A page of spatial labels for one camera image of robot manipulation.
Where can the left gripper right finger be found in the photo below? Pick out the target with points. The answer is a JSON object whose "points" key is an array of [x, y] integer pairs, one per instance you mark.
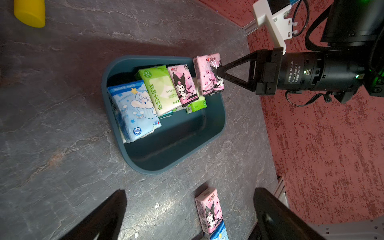
{"points": [[277, 222]]}

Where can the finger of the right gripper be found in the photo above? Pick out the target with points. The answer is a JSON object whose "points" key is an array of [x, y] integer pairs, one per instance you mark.
{"points": [[240, 72]]}

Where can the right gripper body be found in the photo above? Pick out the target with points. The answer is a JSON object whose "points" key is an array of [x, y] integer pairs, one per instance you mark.
{"points": [[268, 66]]}

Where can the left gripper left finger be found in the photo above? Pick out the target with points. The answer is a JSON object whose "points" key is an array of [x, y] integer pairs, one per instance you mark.
{"points": [[104, 222]]}

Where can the pink Kuromi pack bottom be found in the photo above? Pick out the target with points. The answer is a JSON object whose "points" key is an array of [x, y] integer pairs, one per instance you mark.
{"points": [[205, 68]]}

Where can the pink Kuromi tissue pack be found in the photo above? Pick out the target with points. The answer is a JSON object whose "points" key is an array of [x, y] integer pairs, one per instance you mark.
{"points": [[209, 210]]}

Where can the green tissue pack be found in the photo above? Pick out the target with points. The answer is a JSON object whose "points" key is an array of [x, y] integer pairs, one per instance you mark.
{"points": [[196, 105], [160, 88]]}

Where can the blue tissue pack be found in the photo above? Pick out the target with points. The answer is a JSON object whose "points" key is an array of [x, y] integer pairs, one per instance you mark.
{"points": [[134, 110]]}

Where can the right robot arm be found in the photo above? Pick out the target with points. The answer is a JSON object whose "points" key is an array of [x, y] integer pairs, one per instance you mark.
{"points": [[345, 51]]}

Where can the teal storage box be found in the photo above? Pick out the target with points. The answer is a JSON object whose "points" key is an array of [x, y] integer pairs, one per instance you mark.
{"points": [[180, 135]]}

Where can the aluminium front rail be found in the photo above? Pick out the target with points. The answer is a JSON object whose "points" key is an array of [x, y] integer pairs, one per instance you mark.
{"points": [[372, 229]]}

